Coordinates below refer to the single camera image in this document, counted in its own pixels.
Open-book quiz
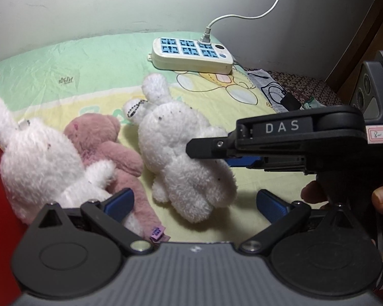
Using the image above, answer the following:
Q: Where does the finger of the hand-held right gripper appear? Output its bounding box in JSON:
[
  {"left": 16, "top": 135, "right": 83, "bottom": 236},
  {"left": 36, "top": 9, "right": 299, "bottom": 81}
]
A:
[{"left": 186, "top": 133, "right": 263, "bottom": 167}]

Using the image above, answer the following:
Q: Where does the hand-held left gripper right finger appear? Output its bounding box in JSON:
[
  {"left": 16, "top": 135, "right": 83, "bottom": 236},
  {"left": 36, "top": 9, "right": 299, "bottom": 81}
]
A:
[{"left": 239, "top": 189, "right": 358, "bottom": 257}]

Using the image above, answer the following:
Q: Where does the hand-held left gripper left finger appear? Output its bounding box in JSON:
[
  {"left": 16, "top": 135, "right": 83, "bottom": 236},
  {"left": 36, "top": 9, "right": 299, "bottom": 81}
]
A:
[{"left": 35, "top": 188, "right": 156, "bottom": 257}]

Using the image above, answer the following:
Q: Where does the white bunny plush with chain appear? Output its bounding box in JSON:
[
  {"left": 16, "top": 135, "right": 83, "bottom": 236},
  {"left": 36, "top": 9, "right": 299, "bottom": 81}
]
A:
[{"left": 123, "top": 73, "right": 238, "bottom": 224}]

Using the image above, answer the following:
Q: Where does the pink bear plush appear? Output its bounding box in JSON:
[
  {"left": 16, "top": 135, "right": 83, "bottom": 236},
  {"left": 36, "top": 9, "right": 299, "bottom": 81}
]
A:
[{"left": 63, "top": 113, "right": 171, "bottom": 243}]

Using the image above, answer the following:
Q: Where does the red cardboard box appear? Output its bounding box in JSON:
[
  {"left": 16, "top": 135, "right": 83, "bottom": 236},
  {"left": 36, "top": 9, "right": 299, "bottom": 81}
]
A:
[{"left": 0, "top": 131, "right": 29, "bottom": 306}]

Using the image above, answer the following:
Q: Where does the brown patterned blanket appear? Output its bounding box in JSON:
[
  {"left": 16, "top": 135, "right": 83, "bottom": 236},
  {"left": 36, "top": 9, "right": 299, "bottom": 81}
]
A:
[{"left": 243, "top": 67, "right": 345, "bottom": 113}]

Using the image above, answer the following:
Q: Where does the white power strip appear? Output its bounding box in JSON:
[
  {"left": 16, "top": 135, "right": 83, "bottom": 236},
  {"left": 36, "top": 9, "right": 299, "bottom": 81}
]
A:
[{"left": 148, "top": 36, "right": 234, "bottom": 75}]

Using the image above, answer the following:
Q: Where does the large white bunny plush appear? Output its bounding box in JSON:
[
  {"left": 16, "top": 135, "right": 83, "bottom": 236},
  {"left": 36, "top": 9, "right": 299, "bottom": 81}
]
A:
[{"left": 0, "top": 95, "right": 144, "bottom": 238}]

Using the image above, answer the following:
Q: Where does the wooden cabinet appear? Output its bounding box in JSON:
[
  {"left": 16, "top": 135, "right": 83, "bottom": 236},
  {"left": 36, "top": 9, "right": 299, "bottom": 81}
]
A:
[{"left": 326, "top": 0, "right": 383, "bottom": 93}]

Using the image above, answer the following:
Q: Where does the green cartoon bed sheet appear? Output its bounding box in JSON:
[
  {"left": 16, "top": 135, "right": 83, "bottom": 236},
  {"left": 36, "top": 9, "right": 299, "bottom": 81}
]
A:
[{"left": 0, "top": 31, "right": 313, "bottom": 243}]

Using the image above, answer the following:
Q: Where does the black charger with cable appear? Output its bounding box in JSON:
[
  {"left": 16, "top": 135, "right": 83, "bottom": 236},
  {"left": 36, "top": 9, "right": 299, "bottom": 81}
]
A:
[{"left": 262, "top": 83, "right": 302, "bottom": 110}]

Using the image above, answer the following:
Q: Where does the white power cable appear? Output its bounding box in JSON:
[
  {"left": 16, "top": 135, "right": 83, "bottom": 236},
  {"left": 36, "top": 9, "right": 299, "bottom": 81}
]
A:
[{"left": 198, "top": 0, "right": 292, "bottom": 44}]

